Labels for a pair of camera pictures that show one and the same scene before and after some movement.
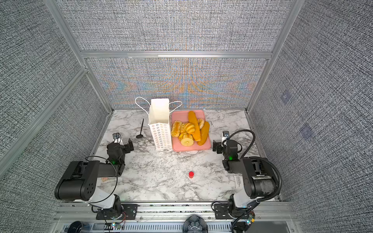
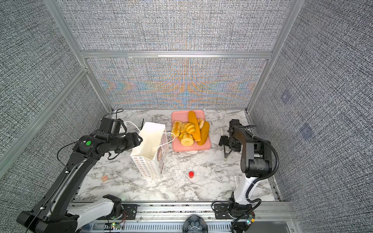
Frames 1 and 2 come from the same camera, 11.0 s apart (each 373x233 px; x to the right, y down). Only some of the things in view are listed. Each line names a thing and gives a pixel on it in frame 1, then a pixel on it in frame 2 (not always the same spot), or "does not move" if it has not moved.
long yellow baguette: x=193 y=119 does not move
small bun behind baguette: x=201 y=122 does not move
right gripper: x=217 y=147 to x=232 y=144
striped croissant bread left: x=176 y=130 does not move
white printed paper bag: x=159 y=122 to x=150 y=153
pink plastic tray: x=183 y=116 does not move
